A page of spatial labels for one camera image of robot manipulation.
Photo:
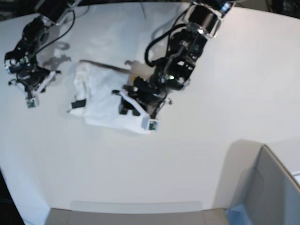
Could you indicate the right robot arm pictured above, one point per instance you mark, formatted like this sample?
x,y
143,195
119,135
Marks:
x,y
22,60

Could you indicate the grey front tray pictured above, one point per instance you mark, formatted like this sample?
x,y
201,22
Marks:
x,y
160,213

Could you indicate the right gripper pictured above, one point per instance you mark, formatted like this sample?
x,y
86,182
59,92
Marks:
x,y
33,84

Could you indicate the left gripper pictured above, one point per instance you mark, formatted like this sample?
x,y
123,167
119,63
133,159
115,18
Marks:
x,y
144,98

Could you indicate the grey bin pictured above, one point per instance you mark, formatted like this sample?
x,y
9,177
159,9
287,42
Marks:
x,y
255,183

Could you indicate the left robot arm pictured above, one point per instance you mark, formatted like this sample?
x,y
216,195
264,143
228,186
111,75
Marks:
x,y
173,56

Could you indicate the white printed t-shirt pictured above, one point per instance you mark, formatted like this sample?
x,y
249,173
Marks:
x,y
94,101

